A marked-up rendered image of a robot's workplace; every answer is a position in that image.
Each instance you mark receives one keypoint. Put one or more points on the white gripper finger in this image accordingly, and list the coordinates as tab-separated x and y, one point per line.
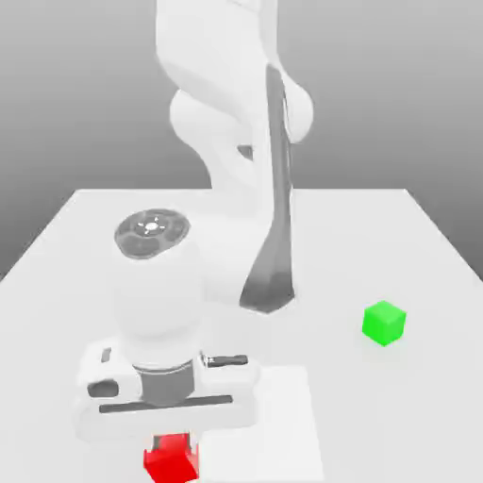
193	440

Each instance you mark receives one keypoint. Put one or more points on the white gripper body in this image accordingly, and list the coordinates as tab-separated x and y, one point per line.
166	419

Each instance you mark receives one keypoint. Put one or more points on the small red cube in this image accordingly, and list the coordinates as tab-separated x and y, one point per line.
169	458

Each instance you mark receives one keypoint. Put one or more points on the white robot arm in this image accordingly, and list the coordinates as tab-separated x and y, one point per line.
226	113

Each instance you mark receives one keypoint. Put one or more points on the small green cube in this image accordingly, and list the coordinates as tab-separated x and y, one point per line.
383	322

